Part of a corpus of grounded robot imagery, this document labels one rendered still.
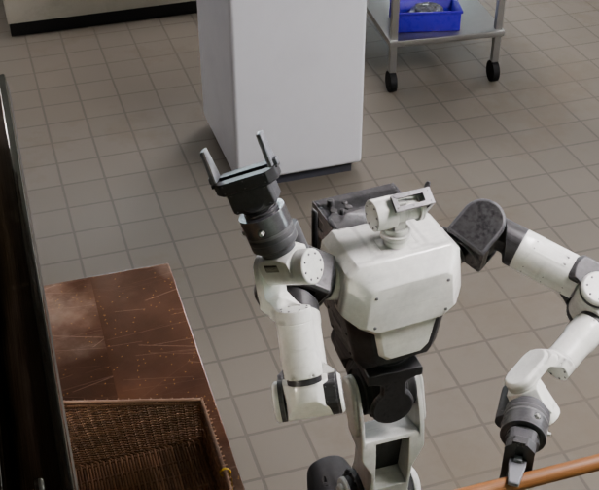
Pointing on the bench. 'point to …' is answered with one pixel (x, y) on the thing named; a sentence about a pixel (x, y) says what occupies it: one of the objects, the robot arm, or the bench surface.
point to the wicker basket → (205, 438)
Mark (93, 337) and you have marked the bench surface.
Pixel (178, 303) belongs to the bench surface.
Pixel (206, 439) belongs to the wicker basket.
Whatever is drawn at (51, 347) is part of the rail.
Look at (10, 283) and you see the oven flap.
